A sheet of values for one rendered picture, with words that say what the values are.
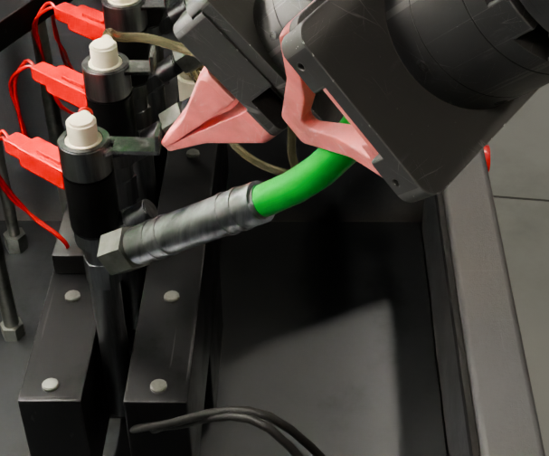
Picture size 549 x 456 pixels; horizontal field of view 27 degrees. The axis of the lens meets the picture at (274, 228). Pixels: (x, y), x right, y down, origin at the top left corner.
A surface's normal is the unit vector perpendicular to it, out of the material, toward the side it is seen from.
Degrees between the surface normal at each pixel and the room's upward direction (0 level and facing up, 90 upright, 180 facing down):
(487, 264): 0
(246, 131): 104
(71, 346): 0
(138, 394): 0
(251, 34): 45
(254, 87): 90
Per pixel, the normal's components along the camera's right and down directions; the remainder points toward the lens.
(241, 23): 0.67, -0.44
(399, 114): 0.42, -0.17
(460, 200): -0.02, -0.78
